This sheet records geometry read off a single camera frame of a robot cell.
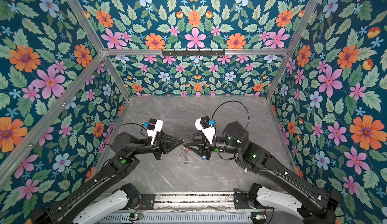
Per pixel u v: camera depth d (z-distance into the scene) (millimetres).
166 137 540
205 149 484
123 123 749
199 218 765
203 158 884
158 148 500
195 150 533
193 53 915
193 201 750
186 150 545
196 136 557
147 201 737
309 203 392
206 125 477
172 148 551
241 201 735
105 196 584
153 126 489
